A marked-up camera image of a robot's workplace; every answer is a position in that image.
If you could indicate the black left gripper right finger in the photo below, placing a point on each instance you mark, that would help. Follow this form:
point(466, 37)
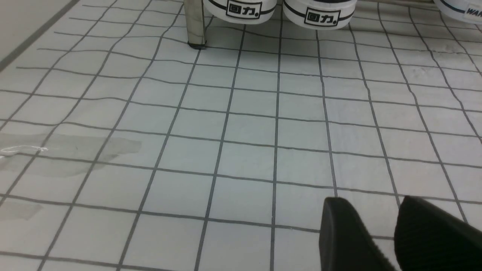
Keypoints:
point(428, 238)

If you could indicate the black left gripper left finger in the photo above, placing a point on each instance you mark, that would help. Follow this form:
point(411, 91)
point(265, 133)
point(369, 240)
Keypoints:
point(345, 243)

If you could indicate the black canvas sneaker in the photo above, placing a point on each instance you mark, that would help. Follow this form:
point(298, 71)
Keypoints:
point(319, 14)
point(248, 12)

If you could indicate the steel shoe rack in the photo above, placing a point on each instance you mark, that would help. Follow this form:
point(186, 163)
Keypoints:
point(195, 25)

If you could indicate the left navy slip-on shoe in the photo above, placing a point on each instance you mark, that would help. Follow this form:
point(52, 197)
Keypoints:
point(468, 11)

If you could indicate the white grid tablecloth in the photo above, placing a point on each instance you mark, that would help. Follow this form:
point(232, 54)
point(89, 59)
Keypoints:
point(123, 148)

